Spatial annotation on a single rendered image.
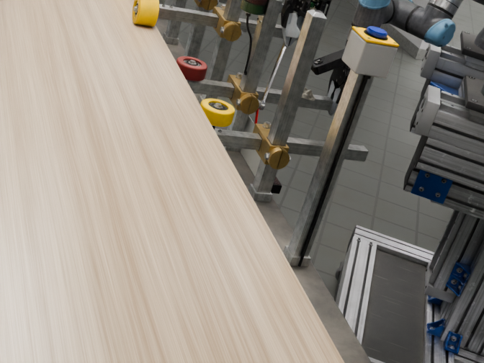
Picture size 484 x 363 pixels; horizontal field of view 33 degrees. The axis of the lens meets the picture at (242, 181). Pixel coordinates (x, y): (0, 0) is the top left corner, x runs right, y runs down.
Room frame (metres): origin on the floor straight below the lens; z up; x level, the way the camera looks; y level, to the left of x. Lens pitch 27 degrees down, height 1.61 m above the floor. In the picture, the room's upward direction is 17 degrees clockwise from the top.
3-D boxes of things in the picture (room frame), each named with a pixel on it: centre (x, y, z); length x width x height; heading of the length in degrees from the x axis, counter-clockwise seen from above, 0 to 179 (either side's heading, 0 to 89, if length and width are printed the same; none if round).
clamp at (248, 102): (2.00, 0.07, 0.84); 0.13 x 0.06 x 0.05; 25
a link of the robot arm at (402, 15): (2.21, -0.27, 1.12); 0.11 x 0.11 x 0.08; 52
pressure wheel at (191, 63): (1.96, 0.21, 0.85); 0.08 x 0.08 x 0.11
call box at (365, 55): (1.52, -0.16, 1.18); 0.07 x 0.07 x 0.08; 25
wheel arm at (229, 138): (1.82, -0.08, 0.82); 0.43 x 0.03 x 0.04; 115
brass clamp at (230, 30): (2.23, 0.17, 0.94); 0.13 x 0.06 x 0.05; 25
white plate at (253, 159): (1.97, 0.02, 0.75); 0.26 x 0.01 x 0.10; 25
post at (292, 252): (1.52, -0.16, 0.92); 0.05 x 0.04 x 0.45; 25
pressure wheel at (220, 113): (1.73, 0.10, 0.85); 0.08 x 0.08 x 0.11
